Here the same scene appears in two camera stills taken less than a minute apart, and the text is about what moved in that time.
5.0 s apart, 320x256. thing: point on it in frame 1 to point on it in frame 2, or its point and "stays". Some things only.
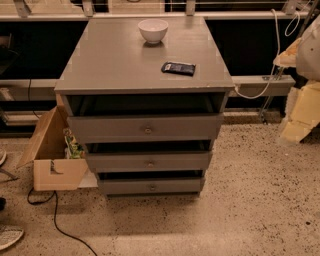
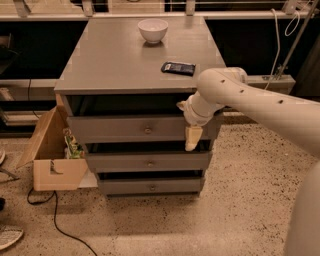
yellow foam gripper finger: (302, 112) to (192, 134)
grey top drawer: (113, 128) stays
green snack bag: (73, 149) stays
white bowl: (153, 29) stays
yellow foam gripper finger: (288, 57) to (182, 105)
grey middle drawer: (148, 160) stays
